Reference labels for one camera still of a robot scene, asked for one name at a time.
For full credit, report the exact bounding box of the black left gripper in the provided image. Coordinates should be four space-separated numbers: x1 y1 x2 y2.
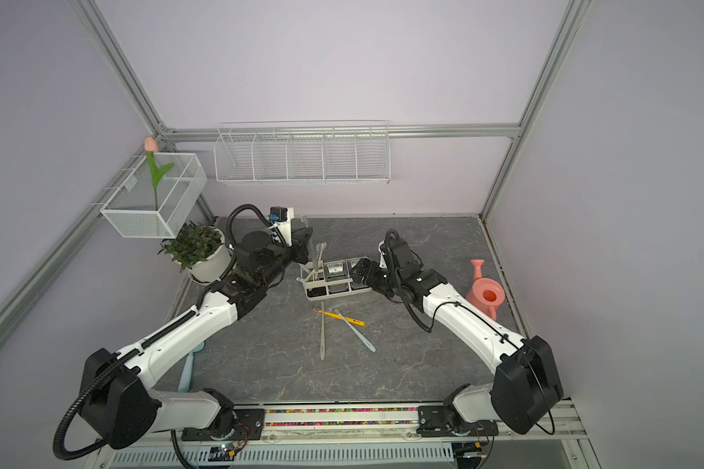
258 227 312 289

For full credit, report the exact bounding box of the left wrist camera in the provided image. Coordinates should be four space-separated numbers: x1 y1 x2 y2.
269 206 295 246

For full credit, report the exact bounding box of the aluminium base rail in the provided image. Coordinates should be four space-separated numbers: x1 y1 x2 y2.
84 401 600 468

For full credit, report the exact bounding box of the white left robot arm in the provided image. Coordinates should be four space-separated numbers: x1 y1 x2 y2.
53 228 313 460

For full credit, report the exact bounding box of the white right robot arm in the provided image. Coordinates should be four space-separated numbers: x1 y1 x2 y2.
350 230 564 435

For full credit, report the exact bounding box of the grey toothbrush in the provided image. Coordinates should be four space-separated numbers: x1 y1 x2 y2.
319 302 326 361

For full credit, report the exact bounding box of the teal hand shovel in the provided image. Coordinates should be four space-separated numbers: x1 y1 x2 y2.
178 342 205 393

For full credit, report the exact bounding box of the yellow toothbrush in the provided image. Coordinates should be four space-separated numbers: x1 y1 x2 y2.
313 308 367 328

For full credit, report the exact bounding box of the long white wire shelf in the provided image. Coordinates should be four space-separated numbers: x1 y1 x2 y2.
213 120 391 185

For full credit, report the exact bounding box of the pink watering can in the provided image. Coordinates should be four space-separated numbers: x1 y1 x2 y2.
467 259 506 320

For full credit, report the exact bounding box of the white wire basket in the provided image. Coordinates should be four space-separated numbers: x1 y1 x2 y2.
100 152 207 240

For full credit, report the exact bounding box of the potted green plant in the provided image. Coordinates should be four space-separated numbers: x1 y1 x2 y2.
158 222 233 285

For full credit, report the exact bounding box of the beige toothbrush holder tray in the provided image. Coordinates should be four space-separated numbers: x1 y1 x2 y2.
297 258 372 302

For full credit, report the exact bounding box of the artificial pink tulip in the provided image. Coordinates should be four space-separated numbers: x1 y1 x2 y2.
144 137 174 210

